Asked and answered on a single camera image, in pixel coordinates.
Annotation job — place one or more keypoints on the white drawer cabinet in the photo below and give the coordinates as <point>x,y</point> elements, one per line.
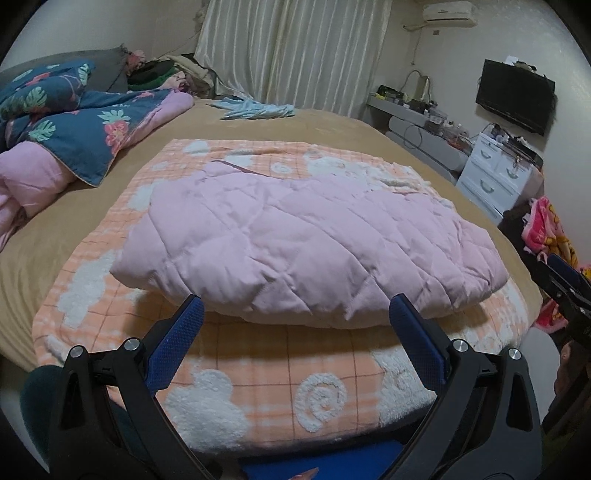
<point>489,170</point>

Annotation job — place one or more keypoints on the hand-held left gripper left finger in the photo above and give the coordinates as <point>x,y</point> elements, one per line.
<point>180,337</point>

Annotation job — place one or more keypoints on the black television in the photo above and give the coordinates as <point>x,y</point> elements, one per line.
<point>515,97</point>

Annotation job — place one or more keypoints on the white air conditioner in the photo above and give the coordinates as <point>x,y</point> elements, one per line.
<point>448,13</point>

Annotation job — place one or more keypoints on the light blue garment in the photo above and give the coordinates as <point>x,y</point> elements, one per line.
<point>258,110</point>

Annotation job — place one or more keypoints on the pink quilted jacket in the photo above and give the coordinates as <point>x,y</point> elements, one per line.
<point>300,240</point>

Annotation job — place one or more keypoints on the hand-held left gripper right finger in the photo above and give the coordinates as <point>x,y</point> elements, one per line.
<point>415,341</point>

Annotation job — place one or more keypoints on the grey desk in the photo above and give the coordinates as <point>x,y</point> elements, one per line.
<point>415,134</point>

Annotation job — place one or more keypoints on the orange checked blanket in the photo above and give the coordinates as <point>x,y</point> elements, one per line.
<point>258,369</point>

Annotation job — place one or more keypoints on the white curtain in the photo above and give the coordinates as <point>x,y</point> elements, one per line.
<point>295,50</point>

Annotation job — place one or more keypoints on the pink printed cloth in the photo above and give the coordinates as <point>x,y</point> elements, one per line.
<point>542,226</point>

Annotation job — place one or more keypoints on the desk clutter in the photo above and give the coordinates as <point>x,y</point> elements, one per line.
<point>429,113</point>

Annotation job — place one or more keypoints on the pile of clothes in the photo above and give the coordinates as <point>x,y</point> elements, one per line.
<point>184,76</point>

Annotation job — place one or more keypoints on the bed with tan cover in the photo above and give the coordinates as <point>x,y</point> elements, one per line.
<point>92,212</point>

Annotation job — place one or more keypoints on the blue floral quilt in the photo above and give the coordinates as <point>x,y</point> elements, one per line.
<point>92,124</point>

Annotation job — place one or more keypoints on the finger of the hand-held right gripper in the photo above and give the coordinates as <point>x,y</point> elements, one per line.
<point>561,270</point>

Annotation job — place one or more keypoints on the grey headboard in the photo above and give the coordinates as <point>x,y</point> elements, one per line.
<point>104,69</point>

